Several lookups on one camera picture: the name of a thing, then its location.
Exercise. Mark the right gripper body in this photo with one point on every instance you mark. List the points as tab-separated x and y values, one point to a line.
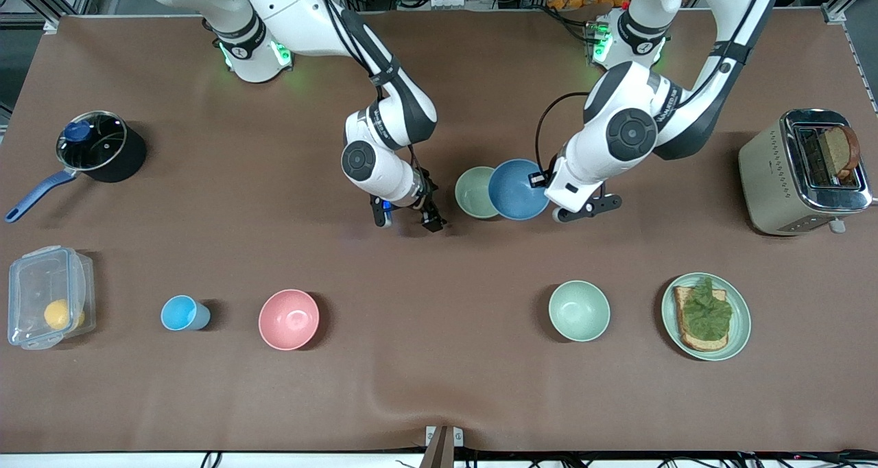
426	197

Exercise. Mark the blue bowl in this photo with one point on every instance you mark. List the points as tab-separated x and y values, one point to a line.
518	190

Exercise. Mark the sage green bowl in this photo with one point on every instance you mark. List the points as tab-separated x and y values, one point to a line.
473	192

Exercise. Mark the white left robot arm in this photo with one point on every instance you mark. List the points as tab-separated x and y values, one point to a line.
631	133

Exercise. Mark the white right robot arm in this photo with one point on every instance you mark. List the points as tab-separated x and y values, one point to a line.
384	121

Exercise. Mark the mint green bowl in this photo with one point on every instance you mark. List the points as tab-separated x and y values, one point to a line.
579	311

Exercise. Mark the pink bowl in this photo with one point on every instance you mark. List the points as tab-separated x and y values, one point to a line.
289	320

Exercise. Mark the white power strip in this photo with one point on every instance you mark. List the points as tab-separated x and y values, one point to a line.
453	2

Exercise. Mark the green lettuce leaf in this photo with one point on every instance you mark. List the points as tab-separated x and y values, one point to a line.
708	313

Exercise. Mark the beige chrome toaster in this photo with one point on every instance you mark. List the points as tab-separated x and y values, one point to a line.
768	180

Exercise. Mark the bread slice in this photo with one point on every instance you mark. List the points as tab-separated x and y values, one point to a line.
693	343

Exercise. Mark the mint green plate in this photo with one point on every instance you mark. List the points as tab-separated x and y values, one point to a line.
741	317

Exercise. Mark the blue cup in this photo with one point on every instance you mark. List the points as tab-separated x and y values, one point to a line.
180	313

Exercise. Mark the brown toast slice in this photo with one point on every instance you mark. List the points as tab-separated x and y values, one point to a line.
840	151

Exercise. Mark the glass lid with blue knob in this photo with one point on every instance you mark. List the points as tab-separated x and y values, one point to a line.
92	145

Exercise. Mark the yellow lemon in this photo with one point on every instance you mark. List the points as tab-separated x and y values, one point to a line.
58	314

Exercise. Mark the clear plastic container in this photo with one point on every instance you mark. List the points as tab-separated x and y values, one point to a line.
34	283

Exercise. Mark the metal table edge bracket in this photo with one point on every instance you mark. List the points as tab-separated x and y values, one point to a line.
444	444

